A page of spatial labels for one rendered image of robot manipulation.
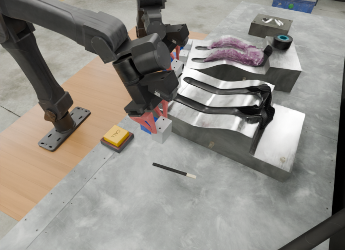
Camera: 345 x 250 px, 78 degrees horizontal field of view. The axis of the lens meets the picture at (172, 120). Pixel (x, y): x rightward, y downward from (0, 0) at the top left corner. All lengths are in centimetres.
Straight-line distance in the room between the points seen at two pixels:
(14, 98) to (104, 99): 173
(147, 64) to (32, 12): 25
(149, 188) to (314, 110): 69
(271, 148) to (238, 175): 13
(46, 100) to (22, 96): 184
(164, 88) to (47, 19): 27
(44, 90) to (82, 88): 33
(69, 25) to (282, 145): 63
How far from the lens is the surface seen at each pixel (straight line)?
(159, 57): 44
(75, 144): 79
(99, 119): 84
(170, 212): 62
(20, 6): 56
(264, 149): 69
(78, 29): 48
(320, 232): 60
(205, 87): 82
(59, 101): 72
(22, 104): 246
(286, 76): 98
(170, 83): 45
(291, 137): 76
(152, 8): 70
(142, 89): 49
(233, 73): 95
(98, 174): 70
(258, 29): 139
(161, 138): 57
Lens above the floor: 139
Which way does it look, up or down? 48 degrees down
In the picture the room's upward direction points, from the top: straight up
